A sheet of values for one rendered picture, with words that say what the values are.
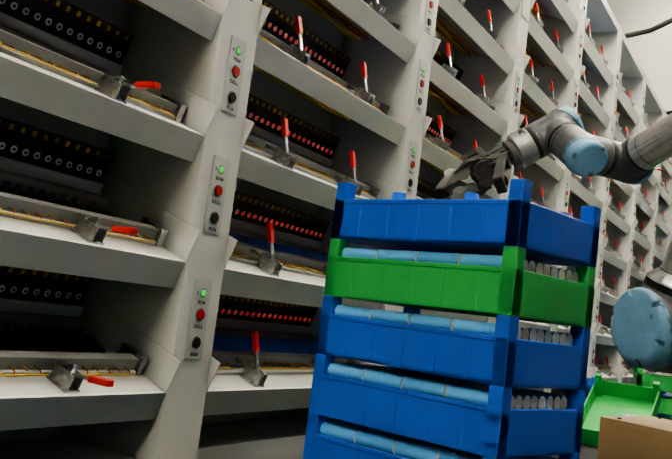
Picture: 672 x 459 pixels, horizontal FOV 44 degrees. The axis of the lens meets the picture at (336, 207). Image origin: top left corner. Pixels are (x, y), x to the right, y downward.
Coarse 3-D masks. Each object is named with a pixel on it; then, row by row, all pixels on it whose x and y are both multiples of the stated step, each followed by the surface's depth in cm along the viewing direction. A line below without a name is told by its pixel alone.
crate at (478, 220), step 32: (352, 192) 117; (512, 192) 97; (352, 224) 114; (384, 224) 110; (416, 224) 106; (448, 224) 103; (480, 224) 100; (512, 224) 97; (544, 224) 100; (576, 224) 106; (544, 256) 104; (576, 256) 106
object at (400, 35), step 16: (320, 0) 177; (336, 0) 162; (352, 0) 166; (368, 0) 179; (336, 16) 182; (352, 16) 169; (368, 16) 173; (384, 16) 198; (352, 32) 192; (368, 32) 175; (384, 32) 180; (400, 32) 185; (416, 32) 193; (400, 48) 188
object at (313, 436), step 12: (312, 420) 112; (324, 420) 113; (312, 432) 112; (312, 444) 112; (324, 444) 110; (336, 444) 109; (348, 444) 107; (312, 456) 111; (324, 456) 110; (336, 456) 108; (348, 456) 107; (360, 456) 106; (372, 456) 104; (384, 456) 103; (396, 456) 102; (564, 456) 106; (576, 456) 106
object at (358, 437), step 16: (320, 432) 112; (336, 432) 110; (352, 432) 109; (368, 432) 109; (384, 432) 110; (384, 448) 104; (400, 448) 103; (416, 448) 101; (432, 448) 102; (448, 448) 103
